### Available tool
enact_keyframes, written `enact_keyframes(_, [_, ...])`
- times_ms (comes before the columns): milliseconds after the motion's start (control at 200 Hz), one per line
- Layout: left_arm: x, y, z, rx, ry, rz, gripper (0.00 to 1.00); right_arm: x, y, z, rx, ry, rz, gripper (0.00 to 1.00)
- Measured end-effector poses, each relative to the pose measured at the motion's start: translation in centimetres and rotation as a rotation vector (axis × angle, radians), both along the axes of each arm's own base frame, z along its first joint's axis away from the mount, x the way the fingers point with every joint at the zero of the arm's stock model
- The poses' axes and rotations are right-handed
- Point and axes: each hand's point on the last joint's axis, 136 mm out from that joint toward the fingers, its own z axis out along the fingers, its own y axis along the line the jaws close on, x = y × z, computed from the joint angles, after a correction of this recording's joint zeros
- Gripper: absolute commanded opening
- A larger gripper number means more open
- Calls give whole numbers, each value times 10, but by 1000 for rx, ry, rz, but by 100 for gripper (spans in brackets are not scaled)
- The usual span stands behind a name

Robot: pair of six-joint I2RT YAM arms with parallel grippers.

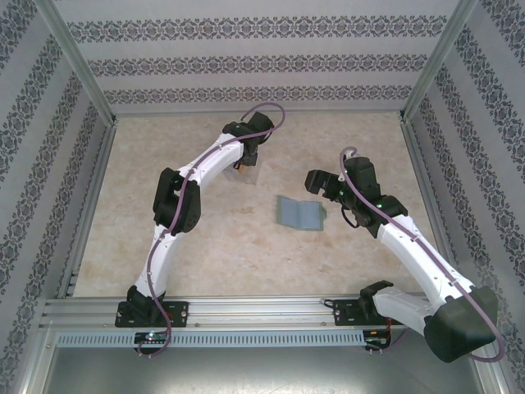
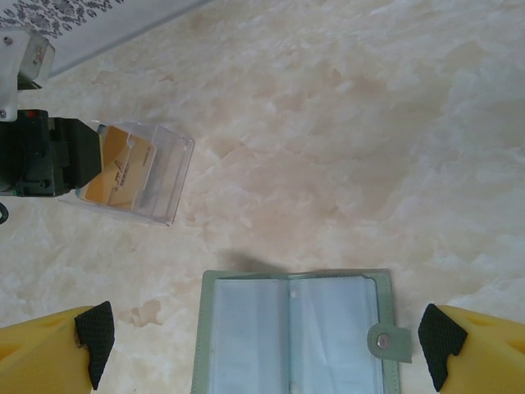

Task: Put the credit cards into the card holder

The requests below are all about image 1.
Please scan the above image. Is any left small circuit board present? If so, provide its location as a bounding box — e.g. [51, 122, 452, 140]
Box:
[135, 331, 169, 344]

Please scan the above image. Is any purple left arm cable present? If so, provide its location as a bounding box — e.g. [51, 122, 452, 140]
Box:
[138, 102, 287, 360]

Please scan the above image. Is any grey slotted cable duct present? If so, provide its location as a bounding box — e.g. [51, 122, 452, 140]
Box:
[55, 330, 390, 348]

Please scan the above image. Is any grey metal sheet panel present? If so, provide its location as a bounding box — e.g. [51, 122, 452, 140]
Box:
[40, 346, 489, 394]

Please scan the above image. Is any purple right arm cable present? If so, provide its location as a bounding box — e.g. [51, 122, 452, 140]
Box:
[339, 146, 506, 363]

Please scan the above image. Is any green card holder wallet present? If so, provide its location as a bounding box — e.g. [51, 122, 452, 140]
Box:
[275, 195, 329, 231]

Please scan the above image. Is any aluminium frame side rail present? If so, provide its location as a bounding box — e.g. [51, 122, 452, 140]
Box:
[399, 121, 468, 296]
[56, 121, 121, 300]

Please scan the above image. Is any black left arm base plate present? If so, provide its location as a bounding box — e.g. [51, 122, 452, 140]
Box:
[115, 300, 190, 329]

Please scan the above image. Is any aluminium frame upright post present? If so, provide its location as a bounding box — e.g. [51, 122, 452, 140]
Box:
[398, 0, 482, 124]
[34, 0, 121, 126]

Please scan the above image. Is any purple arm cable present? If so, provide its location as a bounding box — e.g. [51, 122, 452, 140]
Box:
[339, 146, 506, 363]
[138, 102, 287, 360]

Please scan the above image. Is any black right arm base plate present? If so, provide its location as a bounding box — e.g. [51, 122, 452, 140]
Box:
[332, 298, 409, 328]

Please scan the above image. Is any aluminium mounting rail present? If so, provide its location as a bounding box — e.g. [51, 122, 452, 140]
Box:
[39, 295, 482, 330]

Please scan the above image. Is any clear acrylic card stand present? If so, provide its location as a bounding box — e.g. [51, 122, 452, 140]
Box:
[224, 162, 262, 186]

